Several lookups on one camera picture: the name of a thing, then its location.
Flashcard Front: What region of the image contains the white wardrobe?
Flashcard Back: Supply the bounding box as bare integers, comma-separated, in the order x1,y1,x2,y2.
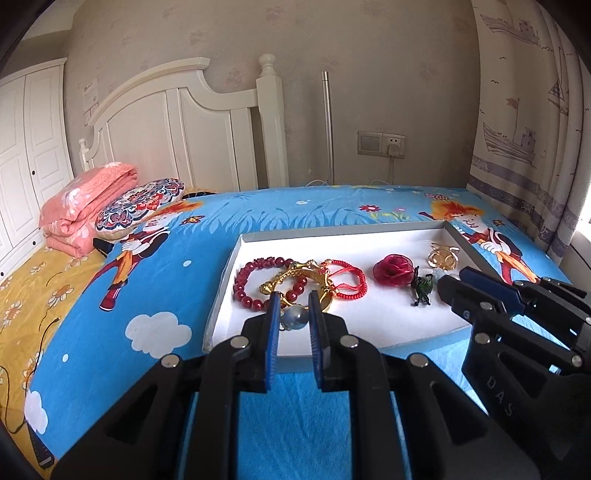
0,58,75,278

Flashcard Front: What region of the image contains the gold double ring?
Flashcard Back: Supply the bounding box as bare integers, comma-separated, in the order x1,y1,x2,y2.
426,242,460,272

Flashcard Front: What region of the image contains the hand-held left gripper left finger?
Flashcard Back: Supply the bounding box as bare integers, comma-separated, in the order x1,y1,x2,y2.
51,291,282,480

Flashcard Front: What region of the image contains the gold chain bracelet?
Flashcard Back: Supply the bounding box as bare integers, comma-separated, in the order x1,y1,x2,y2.
259,260,335,315

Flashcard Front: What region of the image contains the wall socket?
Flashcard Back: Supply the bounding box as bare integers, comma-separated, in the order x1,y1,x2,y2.
382,133,407,160

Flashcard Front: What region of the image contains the red bead bracelet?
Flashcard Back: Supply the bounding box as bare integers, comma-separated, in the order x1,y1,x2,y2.
232,256,308,311

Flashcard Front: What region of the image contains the red string bracelet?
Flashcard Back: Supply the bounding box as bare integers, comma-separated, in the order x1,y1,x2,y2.
318,258,369,301

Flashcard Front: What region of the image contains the pink folded quilt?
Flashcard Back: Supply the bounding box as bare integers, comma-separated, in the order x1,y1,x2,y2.
39,161,139,257

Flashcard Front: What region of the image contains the green pendant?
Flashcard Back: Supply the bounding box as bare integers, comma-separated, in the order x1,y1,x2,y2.
410,265,435,308

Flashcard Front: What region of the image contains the white wooden headboard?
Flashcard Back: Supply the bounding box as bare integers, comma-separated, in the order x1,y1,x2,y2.
78,53,291,195

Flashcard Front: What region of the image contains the wall switch panel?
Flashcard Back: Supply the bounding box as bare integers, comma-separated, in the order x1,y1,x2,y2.
358,130,384,155

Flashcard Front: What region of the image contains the white jewelry tray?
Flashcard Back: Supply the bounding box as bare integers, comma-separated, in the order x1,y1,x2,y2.
202,220,502,361

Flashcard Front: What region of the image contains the blue cartoon blanket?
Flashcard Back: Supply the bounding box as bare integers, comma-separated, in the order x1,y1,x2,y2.
23,185,570,480

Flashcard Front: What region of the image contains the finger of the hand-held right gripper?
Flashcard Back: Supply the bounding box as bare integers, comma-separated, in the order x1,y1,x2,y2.
459,267,591,352
436,274,581,366

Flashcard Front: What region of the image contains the red rose brooch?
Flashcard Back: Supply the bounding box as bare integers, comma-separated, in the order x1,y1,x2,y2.
372,254,414,287

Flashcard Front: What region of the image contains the round pearl bead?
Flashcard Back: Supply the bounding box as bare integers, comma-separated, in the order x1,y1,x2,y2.
281,305,309,331

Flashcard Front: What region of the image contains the white cable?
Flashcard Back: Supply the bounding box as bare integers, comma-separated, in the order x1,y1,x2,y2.
305,157,416,188

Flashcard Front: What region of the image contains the black flat device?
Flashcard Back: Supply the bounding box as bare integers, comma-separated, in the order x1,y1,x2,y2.
28,422,57,468

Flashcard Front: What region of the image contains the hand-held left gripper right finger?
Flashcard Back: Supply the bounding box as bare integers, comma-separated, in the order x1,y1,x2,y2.
307,290,541,480

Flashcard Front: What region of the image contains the thin black cable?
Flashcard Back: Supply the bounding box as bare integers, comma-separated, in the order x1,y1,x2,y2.
0,316,63,435

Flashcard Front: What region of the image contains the patterned round pillow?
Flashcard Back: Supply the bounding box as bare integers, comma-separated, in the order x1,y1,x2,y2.
95,178,185,241

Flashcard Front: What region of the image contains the printed boat curtain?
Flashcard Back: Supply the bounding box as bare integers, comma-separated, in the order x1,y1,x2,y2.
466,0,591,264

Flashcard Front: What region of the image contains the yellow floral bedsheet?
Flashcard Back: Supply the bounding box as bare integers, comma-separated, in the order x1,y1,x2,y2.
0,185,218,477

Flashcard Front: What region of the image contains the metal pole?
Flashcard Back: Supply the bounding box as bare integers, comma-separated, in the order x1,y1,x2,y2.
321,71,334,185

